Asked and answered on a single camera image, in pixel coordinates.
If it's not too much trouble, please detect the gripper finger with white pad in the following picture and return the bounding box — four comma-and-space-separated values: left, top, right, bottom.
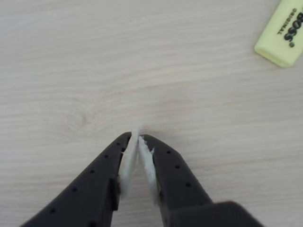
20, 123, 142, 227
138, 134, 262, 227

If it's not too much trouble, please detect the yellow highlighter with black cap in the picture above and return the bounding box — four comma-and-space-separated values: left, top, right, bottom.
254, 0, 303, 69

